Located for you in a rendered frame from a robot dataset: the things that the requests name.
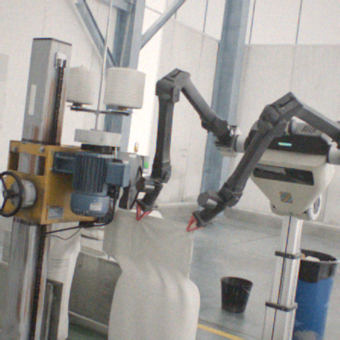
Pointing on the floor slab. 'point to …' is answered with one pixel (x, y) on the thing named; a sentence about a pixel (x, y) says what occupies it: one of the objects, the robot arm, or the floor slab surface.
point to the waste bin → (313, 294)
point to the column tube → (9, 322)
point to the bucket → (235, 294)
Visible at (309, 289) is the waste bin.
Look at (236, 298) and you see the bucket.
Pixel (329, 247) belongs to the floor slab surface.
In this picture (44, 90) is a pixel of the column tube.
